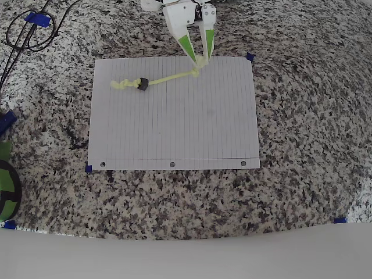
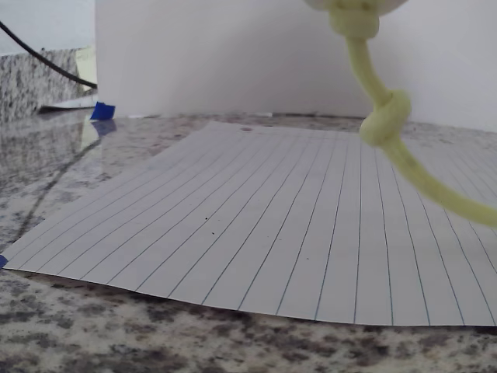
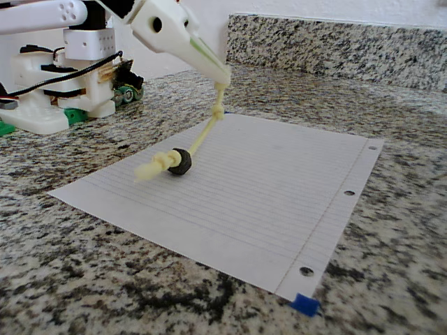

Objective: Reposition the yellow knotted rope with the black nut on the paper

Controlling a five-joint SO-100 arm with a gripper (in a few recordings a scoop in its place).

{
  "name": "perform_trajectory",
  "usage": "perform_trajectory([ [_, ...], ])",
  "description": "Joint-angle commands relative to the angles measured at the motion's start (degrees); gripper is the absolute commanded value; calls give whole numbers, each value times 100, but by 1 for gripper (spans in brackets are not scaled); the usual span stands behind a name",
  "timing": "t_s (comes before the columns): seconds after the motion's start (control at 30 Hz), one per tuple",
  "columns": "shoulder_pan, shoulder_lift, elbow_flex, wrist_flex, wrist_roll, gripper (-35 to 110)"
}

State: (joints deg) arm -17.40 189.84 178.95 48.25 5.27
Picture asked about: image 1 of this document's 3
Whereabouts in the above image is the green tape piece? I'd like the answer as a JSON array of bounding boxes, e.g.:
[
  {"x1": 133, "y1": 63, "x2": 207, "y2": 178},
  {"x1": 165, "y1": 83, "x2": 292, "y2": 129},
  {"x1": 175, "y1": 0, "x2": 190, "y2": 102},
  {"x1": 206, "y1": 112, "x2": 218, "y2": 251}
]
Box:
[{"x1": 0, "y1": 141, "x2": 12, "y2": 160}]

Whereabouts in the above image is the white lined paper sheet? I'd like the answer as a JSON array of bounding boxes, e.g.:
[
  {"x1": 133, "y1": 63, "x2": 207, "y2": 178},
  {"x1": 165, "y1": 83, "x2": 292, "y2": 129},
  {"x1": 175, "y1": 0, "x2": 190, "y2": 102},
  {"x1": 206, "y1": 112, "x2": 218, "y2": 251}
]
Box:
[{"x1": 87, "y1": 56, "x2": 261, "y2": 171}]

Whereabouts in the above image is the yellow-green knotted rope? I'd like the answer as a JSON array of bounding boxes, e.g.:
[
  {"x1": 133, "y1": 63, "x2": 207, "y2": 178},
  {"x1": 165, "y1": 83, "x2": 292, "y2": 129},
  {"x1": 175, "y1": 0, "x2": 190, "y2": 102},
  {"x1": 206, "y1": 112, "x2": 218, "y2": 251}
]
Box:
[{"x1": 109, "y1": 57, "x2": 209, "y2": 91}]

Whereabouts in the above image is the white backdrop board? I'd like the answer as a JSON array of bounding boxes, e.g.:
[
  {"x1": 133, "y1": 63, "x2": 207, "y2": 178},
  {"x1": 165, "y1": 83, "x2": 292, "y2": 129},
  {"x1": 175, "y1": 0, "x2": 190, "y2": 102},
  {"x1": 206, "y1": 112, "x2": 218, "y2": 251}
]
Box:
[{"x1": 0, "y1": 222, "x2": 372, "y2": 279}]

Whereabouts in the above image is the black looped cable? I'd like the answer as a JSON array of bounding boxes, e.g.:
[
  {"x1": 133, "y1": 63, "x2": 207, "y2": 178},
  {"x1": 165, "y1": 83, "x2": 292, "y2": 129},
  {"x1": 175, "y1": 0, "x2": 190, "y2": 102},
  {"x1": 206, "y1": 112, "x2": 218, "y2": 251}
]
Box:
[{"x1": 5, "y1": 0, "x2": 79, "y2": 53}]

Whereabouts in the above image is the black straight cable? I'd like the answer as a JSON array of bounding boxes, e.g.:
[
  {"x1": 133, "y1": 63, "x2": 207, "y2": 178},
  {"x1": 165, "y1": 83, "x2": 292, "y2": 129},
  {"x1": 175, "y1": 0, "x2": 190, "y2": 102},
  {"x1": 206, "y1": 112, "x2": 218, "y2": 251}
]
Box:
[{"x1": 0, "y1": 0, "x2": 52, "y2": 90}]

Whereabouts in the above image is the green black round stand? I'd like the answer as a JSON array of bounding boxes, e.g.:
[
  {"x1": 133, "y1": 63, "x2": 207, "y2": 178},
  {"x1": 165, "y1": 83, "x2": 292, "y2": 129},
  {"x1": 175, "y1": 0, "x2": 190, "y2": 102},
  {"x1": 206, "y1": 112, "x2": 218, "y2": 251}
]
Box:
[{"x1": 0, "y1": 158, "x2": 23, "y2": 221}]

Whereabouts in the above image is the large blue tape strip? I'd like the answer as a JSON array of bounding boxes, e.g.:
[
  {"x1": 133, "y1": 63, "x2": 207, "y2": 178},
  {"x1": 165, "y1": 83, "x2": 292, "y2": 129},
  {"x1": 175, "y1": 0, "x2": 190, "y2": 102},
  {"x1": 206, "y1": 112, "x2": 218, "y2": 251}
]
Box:
[{"x1": 24, "y1": 12, "x2": 52, "y2": 27}]

